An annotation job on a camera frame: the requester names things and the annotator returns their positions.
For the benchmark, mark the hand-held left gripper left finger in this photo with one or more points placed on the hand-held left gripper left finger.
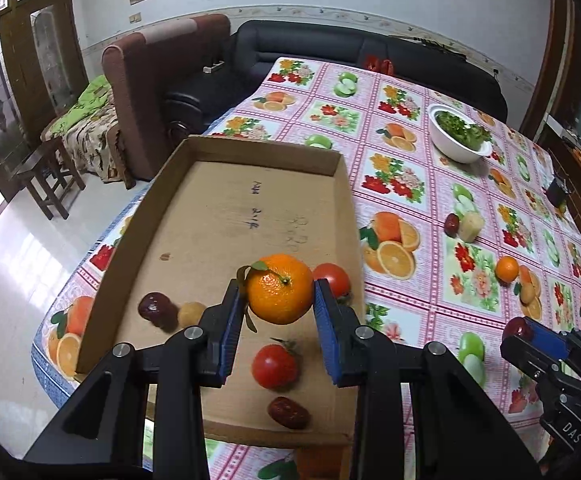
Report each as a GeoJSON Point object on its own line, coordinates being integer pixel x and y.
{"type": "Point", "coordinates": [230, 332]}

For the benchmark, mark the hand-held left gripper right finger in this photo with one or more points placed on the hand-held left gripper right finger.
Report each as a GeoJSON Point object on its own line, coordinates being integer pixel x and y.
{"type": "Point", "coordinates": [328, 332]}

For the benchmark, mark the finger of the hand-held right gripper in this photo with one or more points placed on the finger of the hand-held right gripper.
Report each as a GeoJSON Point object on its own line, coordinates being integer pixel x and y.
{"type": "Point", "coordinates": [548, 337]}
{"type": "Point", "coordinates": [525, 357]}

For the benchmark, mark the dark purple plum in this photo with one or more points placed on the dark purple plum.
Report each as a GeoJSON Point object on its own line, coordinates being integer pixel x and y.
{"type": "Point", "coordinates": [515, 327]}

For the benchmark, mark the red tomato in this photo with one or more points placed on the red tomato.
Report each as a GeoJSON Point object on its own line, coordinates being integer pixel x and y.
{"type": "Point", "coordinates": [338, 277]}
{"type": "Point", "coordinates": [274, 366]}

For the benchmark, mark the leafy mandarin orange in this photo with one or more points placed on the leafy mandarin orange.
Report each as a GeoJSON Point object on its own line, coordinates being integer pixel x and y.
{"type": "Point", "coordinates": [280, 292]}

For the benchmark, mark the small dark red plum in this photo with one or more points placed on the small dark red plum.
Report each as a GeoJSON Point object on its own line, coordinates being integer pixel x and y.
{"type": "Point", "coordinates": [156, 310]}

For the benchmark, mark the dark red jujube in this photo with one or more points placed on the dark red jujube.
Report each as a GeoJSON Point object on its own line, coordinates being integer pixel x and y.
{"type": "Point", "coordinates": [451, 225]}
{"type": "Point", "coordinates": [288, 412]}

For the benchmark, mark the shallow cardboard box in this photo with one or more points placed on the shallow cardboard box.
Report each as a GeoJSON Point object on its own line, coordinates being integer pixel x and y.
{"type": "Point", "coordinates": [210, 200]}

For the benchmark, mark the round orange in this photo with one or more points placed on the round orange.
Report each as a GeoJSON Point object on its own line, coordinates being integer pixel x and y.
{"type": "Point", "coordinates": [507, 269]}

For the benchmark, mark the pale sugarcane chunk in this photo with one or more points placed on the pale sugarcane chunk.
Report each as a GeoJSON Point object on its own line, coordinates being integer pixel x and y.
{"type": "Point", "coordinates": [471, 226]}

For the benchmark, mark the dark metal pot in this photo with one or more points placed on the dark metal pot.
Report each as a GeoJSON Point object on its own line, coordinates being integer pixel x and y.
{"type": "Point", "coordinates": [556, 193]}

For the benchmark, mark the fruit print tablecloth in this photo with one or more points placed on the fruit print tablecloth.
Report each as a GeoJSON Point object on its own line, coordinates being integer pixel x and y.
{"type": "Point", "coordinates": [420, 185]}

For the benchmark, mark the white bowl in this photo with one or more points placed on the white bowl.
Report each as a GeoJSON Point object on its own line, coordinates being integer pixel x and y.
{"type": "Point", "coordinates": [450, 147]}

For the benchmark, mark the chopped green vegetables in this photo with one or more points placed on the chopped green vegetables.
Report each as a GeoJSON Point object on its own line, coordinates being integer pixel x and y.
{"type": "Point", "coordinates": [463, 130]}

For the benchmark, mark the brown patterned blanket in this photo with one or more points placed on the brown patterned blanket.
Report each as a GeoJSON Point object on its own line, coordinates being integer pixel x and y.
{"type": "Point", "coordinates": [90, 145]}

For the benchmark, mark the wooden stool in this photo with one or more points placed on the wooden stool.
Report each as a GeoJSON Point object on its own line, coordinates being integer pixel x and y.
{"type": "Point", "coordinates": [45, 165]}

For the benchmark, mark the brown armchair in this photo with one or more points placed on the brown armchair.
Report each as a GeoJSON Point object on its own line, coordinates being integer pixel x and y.
{"type": "Point", "coordinates": [140, 85]}

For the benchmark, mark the green blanket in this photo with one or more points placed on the green blanket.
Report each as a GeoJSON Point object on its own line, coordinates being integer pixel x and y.
{"type": "Point", "coordinates": [88, 100]}

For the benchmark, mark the red item on sofa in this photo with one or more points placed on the red item on sofa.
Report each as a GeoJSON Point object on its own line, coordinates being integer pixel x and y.
{"type": "Point", "coordinates": [378, 64]}

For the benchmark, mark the black leather sofa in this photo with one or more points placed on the black leather sofa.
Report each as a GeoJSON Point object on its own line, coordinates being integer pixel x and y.
{"type": "Point", "coordinates": [295, 40]}

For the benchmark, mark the wooden glass door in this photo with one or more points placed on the wooden glass door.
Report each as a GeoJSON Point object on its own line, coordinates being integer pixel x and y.
{"type": "Point", "coordinates": [40, 35]}

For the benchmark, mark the wall socket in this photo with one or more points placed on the wall socket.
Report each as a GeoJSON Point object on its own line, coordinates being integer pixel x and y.
{"type": "Point", "coordinates": [135, 17]}

